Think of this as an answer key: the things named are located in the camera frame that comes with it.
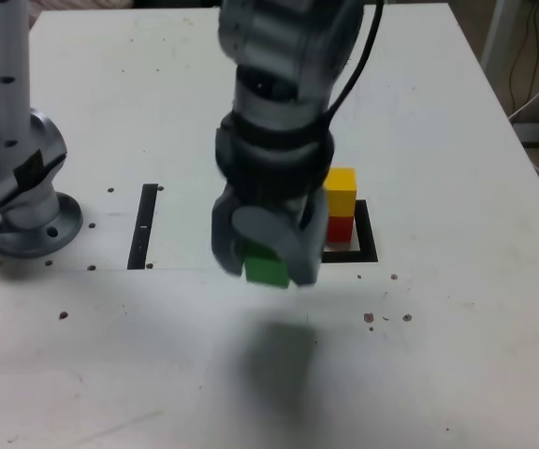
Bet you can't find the black tape strip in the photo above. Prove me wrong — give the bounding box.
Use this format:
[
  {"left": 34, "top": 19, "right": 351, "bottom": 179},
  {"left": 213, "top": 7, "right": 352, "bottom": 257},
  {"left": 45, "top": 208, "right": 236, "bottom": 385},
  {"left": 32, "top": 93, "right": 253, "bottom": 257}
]
[{"left": 126, "top": 183, "right": 159, "bottom": 271}]

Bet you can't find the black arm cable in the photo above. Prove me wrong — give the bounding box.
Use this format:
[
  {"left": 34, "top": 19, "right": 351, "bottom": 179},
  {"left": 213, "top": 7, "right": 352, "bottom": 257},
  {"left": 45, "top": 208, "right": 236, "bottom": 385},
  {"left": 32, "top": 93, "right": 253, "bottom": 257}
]
[{"left": 318, "top": 0, "right": 386, "bottom": 138}]

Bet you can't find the white metal frame leg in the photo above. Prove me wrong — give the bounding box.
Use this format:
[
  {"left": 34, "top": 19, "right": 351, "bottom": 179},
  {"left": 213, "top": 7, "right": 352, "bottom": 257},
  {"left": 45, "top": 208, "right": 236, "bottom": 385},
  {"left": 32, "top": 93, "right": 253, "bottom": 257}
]
[{"left": 479, "top": 0, "right": 521, "bottom": 83}]

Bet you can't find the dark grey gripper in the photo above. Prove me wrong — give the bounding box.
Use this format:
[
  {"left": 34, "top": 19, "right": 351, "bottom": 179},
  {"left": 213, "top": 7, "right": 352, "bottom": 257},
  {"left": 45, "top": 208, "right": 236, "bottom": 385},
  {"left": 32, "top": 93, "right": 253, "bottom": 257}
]
[{"left": 210, "top": 179, "right": 332, "bottom": 288}]

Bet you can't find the red cube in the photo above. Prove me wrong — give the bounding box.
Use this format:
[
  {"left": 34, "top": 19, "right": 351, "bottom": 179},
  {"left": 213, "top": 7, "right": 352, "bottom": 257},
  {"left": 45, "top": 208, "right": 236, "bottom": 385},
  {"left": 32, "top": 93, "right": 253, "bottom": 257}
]
[{"left": 326, "top": 214, "right": 356, "bottom": 244}]

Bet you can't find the grey power strip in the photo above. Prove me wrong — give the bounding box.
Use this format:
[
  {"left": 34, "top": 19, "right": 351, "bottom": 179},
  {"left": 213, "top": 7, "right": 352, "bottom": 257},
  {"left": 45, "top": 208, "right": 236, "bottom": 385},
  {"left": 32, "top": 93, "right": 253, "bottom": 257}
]
[{"left": 512, "top": 122, "right": 539, "bottom": 147}]

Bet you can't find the black tape square outline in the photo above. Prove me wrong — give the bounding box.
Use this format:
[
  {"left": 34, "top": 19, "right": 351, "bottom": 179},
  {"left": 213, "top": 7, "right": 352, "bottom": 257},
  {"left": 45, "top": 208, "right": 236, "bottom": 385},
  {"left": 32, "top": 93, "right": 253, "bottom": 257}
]
[{"left": 318, "top": 199, "right": 379, "bottom": 265}]

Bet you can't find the thin black background cable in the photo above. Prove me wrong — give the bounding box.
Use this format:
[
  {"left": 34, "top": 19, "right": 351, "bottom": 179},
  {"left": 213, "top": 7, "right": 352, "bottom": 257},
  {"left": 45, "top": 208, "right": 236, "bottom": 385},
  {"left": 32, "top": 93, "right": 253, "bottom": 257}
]
[{"left": 506, "top": 0, "right": 539, "bottom": 114}]

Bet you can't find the green cube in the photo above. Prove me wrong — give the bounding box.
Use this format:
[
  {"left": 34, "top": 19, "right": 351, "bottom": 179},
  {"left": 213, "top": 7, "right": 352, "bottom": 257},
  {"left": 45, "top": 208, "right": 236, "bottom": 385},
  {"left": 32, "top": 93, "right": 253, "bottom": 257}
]
[{"left": 242, "top": 239, "right": 292, "bottom": 289}]

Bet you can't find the long white background cable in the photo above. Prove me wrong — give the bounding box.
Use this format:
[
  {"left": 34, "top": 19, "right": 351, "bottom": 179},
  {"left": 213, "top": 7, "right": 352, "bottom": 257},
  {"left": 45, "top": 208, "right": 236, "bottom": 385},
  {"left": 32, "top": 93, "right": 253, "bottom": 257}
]
[{"left": 507, "top": 58, "right": 539, "bottom": 123}]

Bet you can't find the yellow cube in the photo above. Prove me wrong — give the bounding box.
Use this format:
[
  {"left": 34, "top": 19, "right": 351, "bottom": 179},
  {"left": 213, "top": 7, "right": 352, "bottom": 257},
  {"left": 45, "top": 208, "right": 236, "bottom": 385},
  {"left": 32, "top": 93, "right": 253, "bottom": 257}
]
[{"left": 323, "top": 167, "right": 358, "bottom": 219}]

